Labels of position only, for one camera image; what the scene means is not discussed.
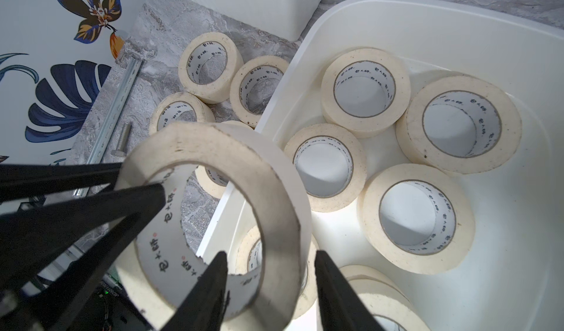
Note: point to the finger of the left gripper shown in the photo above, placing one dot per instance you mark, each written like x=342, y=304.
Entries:
x=31, y=240
x=19, y=181

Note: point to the cream masking tape roll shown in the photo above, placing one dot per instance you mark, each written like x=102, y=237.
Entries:
x=460, y=125
x=331, y=163
x=212, y=182
x=417, y=218
x=254, y=85
x=179, y=107
x=365, y=91
x=383, y=299
x=208, y=65
x=159, y=269

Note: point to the white plastic storage tray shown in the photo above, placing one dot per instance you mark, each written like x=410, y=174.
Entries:
x=512, y=278

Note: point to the metal bolt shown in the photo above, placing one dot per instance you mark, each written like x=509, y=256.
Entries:
x=120, y=150

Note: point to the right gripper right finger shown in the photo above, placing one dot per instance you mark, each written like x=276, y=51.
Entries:
x=340, y=307

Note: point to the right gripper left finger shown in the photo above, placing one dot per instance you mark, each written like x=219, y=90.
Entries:
x=203, y=308

